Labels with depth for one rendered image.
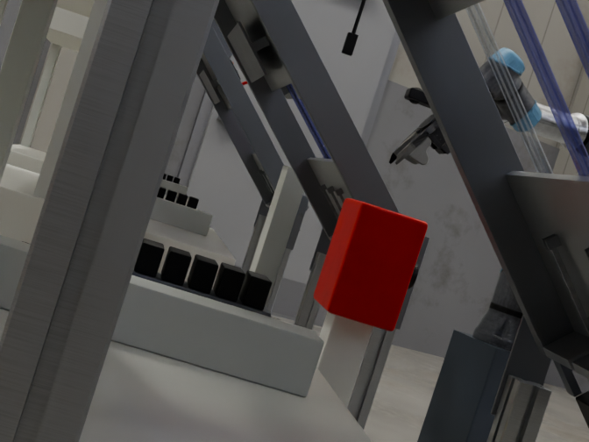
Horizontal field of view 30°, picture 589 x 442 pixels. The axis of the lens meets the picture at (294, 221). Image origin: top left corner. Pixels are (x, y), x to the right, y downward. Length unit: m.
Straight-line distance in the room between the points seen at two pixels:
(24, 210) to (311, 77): 0.54
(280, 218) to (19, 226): 1.04
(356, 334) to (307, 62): 0.57
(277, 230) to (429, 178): 4.40
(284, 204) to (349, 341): 1.29
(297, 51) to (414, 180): 5.21
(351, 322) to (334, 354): 0.05
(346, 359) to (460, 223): 5.84
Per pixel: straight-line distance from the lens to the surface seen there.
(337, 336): 1.56
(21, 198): 1.93
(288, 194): 2.82
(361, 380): 1.95
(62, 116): 1.93
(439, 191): 7.24
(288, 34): 1.94
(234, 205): 6.47
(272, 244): 2.83
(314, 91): 1.94
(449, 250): 7.37
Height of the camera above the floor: 0.77
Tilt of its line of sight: 2 degrees down
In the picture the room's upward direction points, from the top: 18 degrees clockwise
